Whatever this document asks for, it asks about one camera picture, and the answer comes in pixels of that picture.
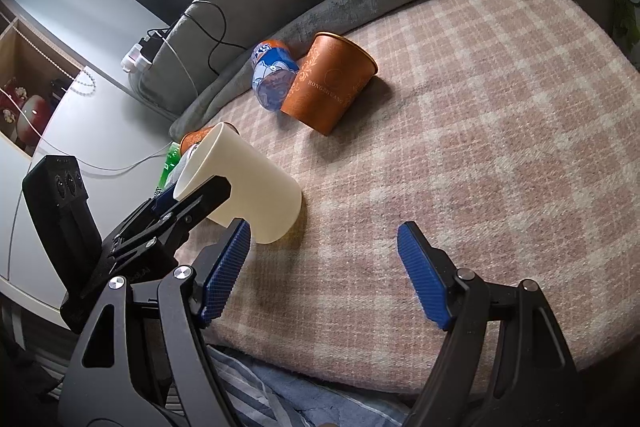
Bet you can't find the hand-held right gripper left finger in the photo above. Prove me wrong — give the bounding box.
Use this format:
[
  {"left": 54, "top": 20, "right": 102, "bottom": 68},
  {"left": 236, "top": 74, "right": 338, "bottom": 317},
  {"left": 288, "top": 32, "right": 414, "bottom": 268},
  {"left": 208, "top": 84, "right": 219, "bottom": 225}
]
[{"left": 59, "top": 220, "right": 252, "bottom": 427}]

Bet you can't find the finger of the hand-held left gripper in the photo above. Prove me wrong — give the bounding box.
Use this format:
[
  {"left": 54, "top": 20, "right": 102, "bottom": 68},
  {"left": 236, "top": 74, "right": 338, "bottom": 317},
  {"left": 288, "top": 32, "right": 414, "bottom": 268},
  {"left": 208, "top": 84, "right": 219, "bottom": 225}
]
[{"left": 102, "top": 176, "right": 232, "bottom": 265}]

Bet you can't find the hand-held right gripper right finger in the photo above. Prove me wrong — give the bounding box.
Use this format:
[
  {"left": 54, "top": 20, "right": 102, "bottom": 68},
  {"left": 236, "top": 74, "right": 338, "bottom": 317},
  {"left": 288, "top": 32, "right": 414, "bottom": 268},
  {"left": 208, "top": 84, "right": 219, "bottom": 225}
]
[{"left": 397, "top": 221, "right": 585, "bottom": 427}]

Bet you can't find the cream cup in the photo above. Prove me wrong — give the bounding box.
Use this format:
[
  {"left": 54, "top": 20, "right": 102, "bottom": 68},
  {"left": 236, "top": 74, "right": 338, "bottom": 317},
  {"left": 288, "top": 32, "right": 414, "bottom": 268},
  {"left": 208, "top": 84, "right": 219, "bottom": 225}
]
[{"left": 172, "top": 123, "right": 303, "bottom": 245}]

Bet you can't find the small orange cup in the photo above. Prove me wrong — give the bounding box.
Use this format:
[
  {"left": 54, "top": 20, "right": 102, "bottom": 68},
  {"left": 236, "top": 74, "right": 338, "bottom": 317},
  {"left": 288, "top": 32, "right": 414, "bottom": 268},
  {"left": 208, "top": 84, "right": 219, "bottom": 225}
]
[{"left": 180, "top": 122, "right": 236, "bottom": 156}]

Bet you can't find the orange patterned cup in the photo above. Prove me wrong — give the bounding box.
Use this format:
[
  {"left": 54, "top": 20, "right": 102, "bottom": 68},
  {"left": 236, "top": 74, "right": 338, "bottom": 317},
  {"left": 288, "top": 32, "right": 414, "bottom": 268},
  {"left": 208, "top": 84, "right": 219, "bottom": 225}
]
[{"left": 279, "top": 32, "right": 379, "bottom": 137}]

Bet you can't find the green plastic bottle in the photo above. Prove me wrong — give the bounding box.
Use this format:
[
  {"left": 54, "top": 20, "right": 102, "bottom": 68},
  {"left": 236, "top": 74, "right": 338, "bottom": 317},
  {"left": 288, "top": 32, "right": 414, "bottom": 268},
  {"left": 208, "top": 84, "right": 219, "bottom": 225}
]
[{"left": 158, "top": 141, "right": 185, "bottom": 198}]

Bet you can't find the white shelf cabinet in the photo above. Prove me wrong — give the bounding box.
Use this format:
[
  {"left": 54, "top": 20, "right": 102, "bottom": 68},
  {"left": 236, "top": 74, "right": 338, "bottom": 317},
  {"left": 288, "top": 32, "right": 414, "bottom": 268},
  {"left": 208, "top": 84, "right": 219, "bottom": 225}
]
[{"left": 0, "top": 0, "right": 173, "bottom": 330}]

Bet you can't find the red mushroom toy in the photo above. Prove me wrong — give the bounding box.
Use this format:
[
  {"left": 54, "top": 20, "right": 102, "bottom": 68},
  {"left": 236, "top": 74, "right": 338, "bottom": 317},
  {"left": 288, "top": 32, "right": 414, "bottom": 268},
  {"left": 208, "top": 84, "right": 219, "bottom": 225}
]
[{"left": 19, "top": 94, "right": 54, "bottom": 144}]

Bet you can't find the pink plaid blanket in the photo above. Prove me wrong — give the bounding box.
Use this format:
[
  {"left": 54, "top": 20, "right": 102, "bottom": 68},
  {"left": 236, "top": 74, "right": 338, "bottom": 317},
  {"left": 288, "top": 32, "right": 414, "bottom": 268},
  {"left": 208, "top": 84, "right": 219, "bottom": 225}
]
[{"left": 175, "top": 0, "right": 640, "bottom": 400}]

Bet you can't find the blue label plastic bottle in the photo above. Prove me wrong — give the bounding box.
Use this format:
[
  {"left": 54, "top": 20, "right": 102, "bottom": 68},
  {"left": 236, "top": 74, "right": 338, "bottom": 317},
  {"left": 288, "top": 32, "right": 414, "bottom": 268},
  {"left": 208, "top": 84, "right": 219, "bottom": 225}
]
[{"left": 248, "top": 39, "right": 301, "bottom": 110}]

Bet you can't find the blue striped cloth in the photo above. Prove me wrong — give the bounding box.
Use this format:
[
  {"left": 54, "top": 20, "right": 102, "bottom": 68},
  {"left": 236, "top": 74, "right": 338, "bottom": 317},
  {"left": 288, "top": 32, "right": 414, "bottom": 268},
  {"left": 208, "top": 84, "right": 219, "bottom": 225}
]
[{"left": 204, "top": 346, "right": 417, "bottom": 427}]

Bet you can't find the white power strip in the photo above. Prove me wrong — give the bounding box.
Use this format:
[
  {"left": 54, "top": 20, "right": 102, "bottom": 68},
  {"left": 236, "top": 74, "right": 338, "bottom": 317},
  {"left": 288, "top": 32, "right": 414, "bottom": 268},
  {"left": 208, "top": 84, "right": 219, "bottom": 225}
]
[{"left": 120, "top": 31, "right": 171, "bottom": 74}]

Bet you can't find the grey fleece blanket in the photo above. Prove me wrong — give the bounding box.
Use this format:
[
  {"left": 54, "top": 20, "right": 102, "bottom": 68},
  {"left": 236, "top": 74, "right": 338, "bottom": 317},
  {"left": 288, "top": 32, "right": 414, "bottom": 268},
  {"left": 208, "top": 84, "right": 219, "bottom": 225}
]
[{"left": 169, "top": 0, "right": 534, "bottom": 138}]

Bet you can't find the white cable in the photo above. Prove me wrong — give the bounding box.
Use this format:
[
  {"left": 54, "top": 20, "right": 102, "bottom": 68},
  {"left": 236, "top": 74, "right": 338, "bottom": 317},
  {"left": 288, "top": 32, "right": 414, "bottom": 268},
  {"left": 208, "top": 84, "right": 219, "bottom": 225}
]
[{"left": 75, "top": 141, "right": 172, "bottom": 176}]

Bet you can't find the white bead string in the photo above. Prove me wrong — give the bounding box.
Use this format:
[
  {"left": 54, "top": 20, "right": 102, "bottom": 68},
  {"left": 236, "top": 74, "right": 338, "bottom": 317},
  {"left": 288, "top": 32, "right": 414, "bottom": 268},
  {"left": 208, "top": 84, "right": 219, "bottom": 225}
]
[{"left": 0, "top": 13, "right": 97, "bottom": 98}]

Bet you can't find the black cable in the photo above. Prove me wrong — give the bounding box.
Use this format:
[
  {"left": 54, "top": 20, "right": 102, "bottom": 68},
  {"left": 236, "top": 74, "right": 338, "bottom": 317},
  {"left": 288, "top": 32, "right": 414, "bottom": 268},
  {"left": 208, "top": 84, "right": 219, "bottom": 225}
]
[{"left": 179, "top": 0, "right": 232, "bottom": 76}]

